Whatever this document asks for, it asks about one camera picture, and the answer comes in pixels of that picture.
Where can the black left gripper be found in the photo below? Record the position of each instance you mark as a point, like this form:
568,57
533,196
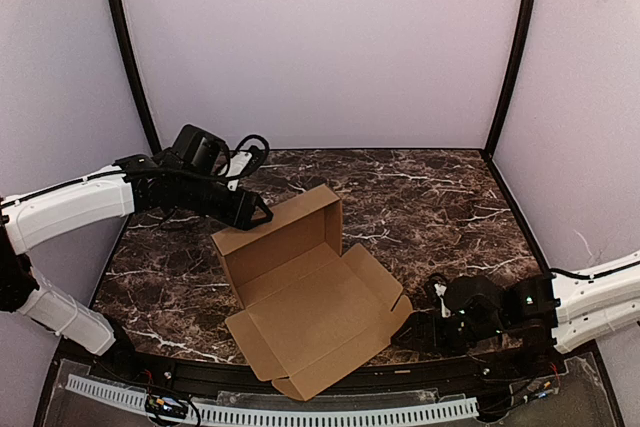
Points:
242,208

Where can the black front rail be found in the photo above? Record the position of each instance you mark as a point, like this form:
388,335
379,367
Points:
486,370

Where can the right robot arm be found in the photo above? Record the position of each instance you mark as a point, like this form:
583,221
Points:
558,310

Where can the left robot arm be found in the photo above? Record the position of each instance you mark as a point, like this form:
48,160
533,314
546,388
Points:
199,172

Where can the left black frame post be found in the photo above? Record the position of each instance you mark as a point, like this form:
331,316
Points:
130,65

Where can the right black frame post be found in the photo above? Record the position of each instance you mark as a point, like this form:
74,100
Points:
510,78

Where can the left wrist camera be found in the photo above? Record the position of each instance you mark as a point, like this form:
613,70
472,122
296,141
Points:
241,163

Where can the black frame post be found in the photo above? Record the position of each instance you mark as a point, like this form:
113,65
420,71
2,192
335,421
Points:
510,78
130,65

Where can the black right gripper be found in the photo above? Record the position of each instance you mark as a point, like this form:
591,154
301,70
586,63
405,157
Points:
431,329

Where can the white slotted cable duct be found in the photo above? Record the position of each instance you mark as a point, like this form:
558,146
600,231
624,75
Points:
204,414

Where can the small green circuit board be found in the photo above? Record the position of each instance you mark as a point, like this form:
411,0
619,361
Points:
167,406

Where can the brown cardboard box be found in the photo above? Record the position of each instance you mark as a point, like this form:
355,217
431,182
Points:
311,313

